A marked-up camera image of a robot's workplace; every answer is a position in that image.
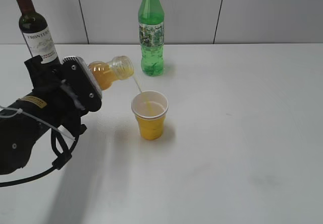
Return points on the dark red wine bottle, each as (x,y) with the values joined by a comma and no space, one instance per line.
(36,33)

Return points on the green plastic soda bottle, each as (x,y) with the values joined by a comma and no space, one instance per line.
(151,19)

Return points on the yellow paper cup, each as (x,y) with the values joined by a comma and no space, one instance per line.
(150,108)

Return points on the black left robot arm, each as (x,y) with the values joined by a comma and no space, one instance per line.
(16,151)

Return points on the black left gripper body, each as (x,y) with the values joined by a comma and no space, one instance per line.
(52,101)

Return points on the orange juice bottle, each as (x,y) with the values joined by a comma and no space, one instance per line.
(119,68)

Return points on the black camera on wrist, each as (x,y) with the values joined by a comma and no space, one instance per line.
(81,80)

